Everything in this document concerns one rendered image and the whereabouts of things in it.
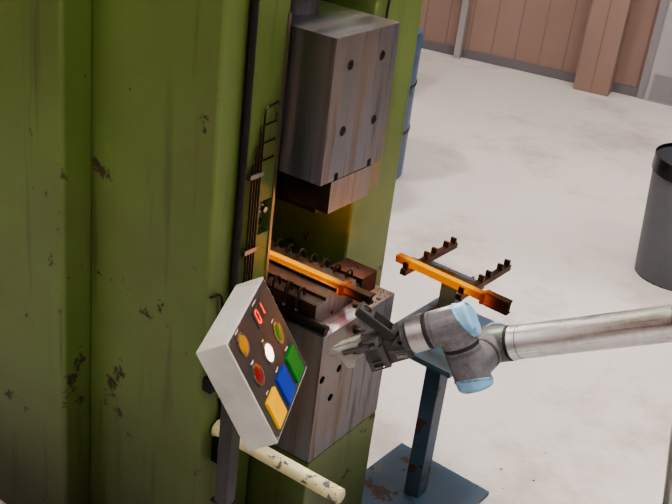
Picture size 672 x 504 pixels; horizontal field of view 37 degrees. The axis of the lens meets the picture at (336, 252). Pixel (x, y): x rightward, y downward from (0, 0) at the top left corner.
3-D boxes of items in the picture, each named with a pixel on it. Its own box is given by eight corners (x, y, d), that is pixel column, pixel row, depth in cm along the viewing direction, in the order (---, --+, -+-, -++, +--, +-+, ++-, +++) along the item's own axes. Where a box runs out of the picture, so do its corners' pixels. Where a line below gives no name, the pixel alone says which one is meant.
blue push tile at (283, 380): (296, 388, 251) (284, 363, 248) (290, 405, 244) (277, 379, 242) (290, 390, 251) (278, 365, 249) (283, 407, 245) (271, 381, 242)
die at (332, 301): (353, 302, 306) (356, 277, 302) (314, 326, 291) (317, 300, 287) (246, 254, 326) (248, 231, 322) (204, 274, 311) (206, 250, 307)
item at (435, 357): (511, 334, 347) (512, 329, 346) (449, 378, 318) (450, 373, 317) (438, 301, 362) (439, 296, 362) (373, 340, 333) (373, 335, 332)
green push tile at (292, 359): (305, 367, 260) (292, 343, 257) (299, 382, 253) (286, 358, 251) (298, 369, 260) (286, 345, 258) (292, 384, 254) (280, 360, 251)
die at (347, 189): (367, 195, 290) (372, 164, 286) (327, 214, 275) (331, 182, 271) (255, 152, 310) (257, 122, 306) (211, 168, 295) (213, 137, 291)
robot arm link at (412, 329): (417, 324, 239) (422, 305, 248) (398, 330, 240) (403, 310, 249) (431, 355, 242) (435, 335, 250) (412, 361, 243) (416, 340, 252)
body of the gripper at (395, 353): (369, 373, 248) (414, 361, 244) (355, 344, 245) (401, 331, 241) (373, 357, 255) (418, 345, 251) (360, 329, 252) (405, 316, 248)
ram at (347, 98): (397, 153, 296) (417, 18, 279) (320, 187, 267) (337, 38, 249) (284, 113, 316) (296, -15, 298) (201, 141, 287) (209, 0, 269)
